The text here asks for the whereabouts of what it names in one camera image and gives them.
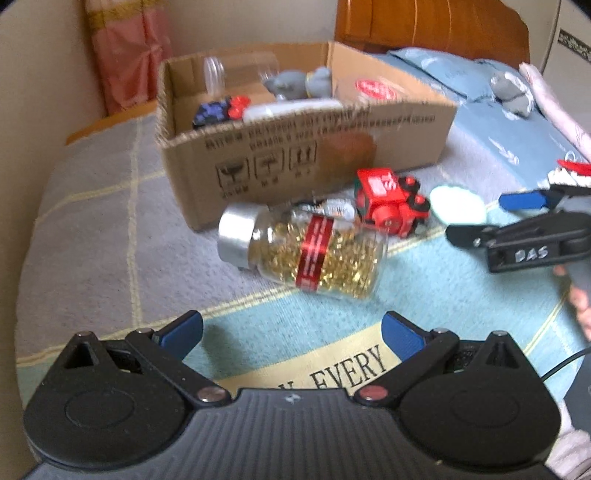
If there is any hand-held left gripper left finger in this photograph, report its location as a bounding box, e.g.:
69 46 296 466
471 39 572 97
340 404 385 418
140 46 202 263
62 310 230 409

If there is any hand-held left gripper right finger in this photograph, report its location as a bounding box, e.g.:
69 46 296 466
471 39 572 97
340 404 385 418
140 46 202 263
353 311 522 408

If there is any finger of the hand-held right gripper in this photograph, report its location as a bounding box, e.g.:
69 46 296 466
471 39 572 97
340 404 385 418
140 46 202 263
445 213 571 248
499 182 591 213

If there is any mint green case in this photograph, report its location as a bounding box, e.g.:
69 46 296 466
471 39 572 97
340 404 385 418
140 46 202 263
429 185 488 224

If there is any red toy train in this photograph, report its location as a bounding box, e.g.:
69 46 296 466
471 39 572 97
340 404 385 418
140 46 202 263
353 167 431 238

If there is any glass bottle of gold capsules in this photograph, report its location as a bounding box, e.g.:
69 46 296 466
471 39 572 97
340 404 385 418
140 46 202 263
218 203 389 301

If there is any clear container with red label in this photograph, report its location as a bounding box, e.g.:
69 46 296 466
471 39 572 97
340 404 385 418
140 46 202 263
335 74 407 104

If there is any brown cardboard box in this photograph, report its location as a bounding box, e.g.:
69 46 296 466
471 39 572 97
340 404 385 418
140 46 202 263
154 41 459 232

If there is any white plastic container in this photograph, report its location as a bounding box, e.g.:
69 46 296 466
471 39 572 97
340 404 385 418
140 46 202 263
242 98 345 123

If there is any blue and black toy train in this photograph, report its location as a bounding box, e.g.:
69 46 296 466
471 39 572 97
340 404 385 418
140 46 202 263
191 95 250 130

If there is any grey cat figurine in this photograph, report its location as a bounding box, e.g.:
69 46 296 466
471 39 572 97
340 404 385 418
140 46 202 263
262 66 334 101

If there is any clear plastic bottle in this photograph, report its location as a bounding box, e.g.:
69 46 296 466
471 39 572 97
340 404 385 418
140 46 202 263
203 53 280 90

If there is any person's right hand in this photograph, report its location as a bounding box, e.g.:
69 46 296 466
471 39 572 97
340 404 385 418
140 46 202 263
554 265 591 342

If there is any stack of papers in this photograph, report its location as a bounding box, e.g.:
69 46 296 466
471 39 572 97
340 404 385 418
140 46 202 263
547 168 591 190

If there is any red plastic tool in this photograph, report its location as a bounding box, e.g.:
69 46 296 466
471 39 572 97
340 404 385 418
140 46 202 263
556 158 591 177

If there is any pink cloth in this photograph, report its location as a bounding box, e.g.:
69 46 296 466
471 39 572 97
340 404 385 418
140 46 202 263
518 62 591 162

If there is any grey plush toy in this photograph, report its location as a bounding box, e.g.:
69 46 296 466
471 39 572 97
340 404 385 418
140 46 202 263
489 71 536 116

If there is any clear plastic packet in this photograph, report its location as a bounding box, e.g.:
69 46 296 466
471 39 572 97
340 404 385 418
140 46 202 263
291 196 358 220

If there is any grey and teal printed blanket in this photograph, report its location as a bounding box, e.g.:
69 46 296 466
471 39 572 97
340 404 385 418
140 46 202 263
14 111 591 416

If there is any blue floral pillow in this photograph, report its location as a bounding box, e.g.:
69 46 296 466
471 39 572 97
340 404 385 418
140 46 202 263
388 46 522 104

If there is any dark cloth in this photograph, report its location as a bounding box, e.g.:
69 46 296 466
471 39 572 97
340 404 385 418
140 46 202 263
562 369 591 432

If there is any wooden headboard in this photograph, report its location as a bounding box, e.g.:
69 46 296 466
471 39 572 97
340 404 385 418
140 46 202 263
333 0 531 72

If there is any pink curtain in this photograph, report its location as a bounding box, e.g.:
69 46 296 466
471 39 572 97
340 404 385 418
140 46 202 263
83 0 174 116

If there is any black cable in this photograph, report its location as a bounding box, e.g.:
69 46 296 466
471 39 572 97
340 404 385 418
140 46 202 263
540 348 591 381

